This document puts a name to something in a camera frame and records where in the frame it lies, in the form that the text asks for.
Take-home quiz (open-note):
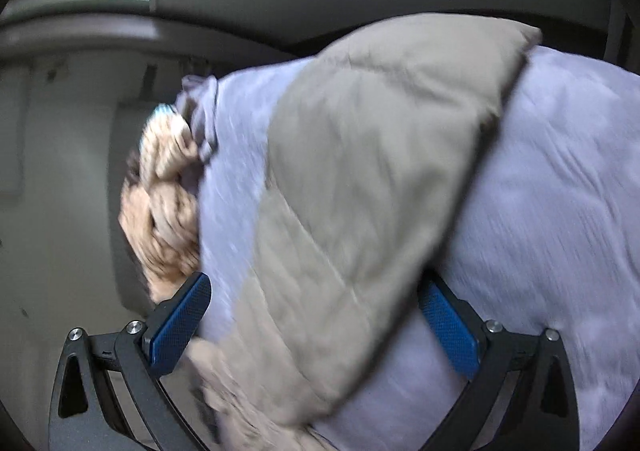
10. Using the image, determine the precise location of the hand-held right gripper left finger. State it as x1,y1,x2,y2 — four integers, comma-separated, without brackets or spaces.
47,272,213,451

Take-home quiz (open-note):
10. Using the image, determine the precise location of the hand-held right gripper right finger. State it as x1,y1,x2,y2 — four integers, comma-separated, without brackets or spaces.
417,276,581,451

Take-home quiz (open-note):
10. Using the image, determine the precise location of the beige puffer jacket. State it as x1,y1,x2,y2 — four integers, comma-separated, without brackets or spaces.
187,14,543,451

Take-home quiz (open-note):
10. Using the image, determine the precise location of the tan knitted cloth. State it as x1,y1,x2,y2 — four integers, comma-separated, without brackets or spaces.
118,104,203,304

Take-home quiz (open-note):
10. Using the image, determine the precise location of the lavender plush blanket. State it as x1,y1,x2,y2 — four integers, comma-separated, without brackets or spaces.
175,46,640,451

